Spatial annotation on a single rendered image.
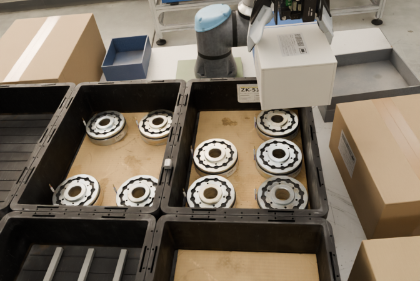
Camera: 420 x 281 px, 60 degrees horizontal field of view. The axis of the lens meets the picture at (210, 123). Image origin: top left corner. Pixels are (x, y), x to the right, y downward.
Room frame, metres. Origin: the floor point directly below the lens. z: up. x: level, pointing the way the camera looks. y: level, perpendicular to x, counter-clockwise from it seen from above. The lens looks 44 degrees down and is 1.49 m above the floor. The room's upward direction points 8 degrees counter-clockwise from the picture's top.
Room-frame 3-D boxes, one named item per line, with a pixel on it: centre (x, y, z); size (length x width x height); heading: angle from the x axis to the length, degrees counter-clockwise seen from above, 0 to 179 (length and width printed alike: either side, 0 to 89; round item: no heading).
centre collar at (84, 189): (0.51, 0.31, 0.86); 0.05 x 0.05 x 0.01
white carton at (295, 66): (0.57, -0.16, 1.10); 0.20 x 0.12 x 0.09; 174
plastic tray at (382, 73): (0.86, -0.48, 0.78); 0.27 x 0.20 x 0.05; 89
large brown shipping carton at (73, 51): (1.12, 0.54, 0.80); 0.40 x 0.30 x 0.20; 173
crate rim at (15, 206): (0.60, 0.23, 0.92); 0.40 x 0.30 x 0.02; 169
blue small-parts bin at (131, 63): (1.23, 0.28, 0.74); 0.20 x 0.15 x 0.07; 175
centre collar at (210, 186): (0.45, 0.02, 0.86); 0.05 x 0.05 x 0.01
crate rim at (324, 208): (0.54, -0.07, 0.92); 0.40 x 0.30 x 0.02; 169
